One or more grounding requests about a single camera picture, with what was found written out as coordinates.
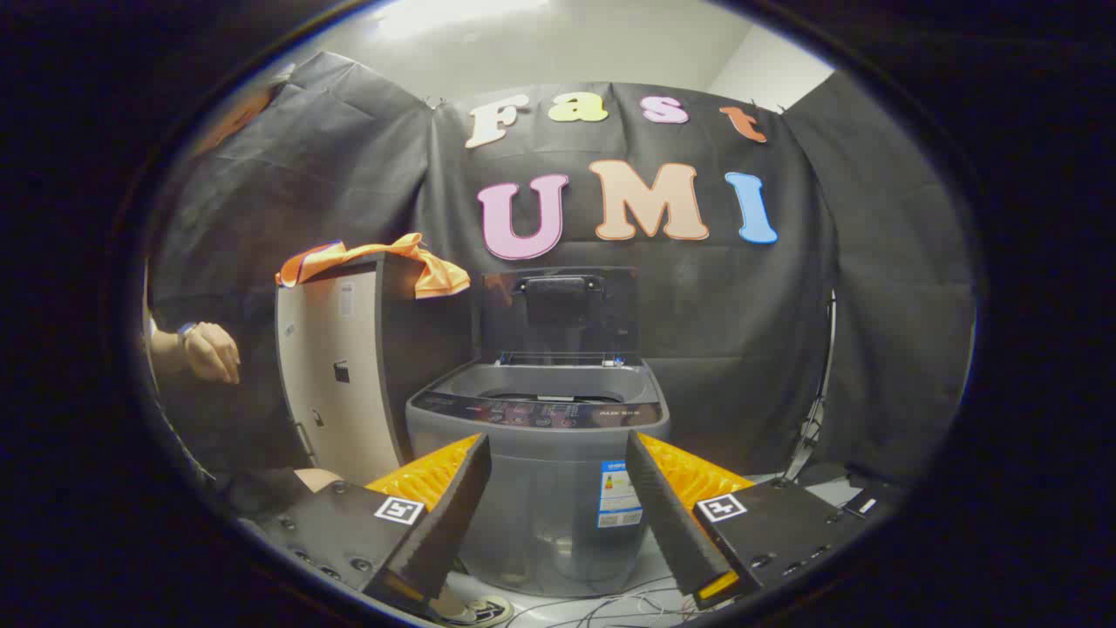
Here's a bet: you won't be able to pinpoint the cabinet with white door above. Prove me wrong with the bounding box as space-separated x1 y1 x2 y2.
276 251 476 487

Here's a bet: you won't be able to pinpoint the orange cloth garment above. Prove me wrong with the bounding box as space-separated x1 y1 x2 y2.
276 233 472 300

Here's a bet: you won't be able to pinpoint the thin metal light stand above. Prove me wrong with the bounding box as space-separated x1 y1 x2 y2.
780 292 838 485

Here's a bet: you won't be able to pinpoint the black backdrop cloth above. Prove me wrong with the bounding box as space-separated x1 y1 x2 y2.
144 51 977 489

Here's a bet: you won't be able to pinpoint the loose floor cables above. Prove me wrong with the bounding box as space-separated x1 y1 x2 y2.
501 576 698 628

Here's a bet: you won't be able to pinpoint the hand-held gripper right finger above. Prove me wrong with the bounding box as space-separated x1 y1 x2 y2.
625 430 903 611

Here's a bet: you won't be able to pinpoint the black device with white label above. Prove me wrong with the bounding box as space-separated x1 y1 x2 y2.
841 475 908 524

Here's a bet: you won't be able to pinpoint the grey washing machine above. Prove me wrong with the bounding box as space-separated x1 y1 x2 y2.
405 353 672 598

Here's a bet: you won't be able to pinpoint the person's shoe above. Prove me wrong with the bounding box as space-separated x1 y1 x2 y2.
432 586 515 627

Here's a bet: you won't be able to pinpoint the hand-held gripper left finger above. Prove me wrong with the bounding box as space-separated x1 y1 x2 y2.
228 433 492 611

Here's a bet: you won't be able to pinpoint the person's leg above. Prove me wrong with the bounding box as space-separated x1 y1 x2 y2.
218 468 345 524

